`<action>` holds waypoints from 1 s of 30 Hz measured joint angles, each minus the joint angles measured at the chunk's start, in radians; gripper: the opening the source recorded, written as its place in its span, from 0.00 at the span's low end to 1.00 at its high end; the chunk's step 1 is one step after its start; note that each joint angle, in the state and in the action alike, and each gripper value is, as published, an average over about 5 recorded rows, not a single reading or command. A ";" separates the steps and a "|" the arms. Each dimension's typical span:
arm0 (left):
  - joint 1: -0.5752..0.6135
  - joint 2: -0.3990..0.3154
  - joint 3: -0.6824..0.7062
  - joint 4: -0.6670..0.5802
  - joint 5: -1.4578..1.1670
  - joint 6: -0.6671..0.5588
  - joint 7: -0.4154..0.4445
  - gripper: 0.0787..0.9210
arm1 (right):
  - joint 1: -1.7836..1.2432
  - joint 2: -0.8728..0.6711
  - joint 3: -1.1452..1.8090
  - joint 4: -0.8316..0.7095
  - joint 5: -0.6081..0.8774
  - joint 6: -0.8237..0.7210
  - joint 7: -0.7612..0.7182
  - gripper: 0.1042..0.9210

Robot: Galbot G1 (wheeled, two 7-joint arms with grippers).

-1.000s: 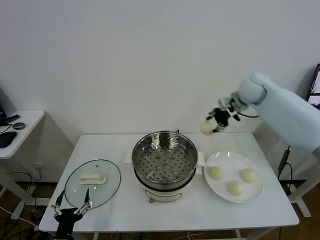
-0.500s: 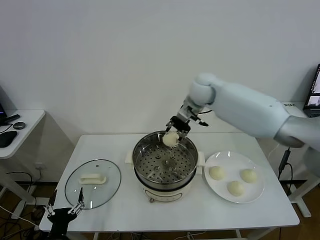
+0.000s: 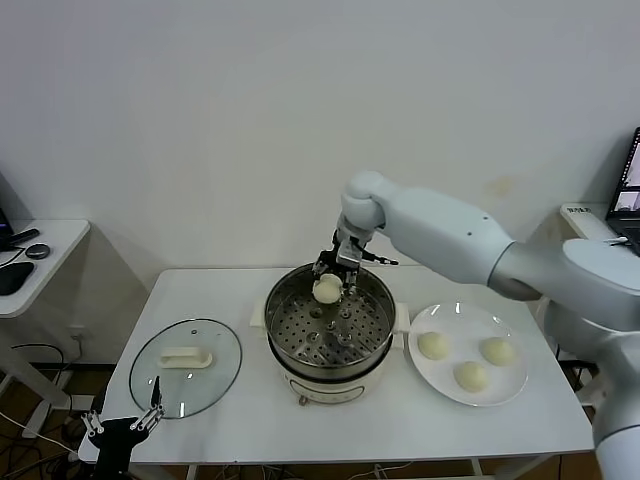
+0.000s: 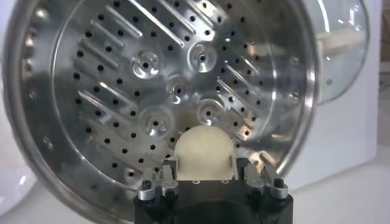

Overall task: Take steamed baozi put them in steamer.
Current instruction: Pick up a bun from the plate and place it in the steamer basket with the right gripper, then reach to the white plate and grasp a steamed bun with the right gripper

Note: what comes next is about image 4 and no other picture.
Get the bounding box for white steamed baozi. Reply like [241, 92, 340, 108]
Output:
[173, 125, 236, 181]

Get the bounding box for glass lid with cream handle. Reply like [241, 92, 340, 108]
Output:
[304, 0, 371, 104]

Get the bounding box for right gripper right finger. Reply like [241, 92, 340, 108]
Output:
[231, 156, 289, 200]

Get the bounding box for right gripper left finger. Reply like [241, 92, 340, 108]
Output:
[136, 155, 181, 201]

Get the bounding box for white round plate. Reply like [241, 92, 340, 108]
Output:
[0, 75, 39, 215]

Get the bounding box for stainless steel steamer basket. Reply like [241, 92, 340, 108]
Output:
[1, 0, 321, 224]

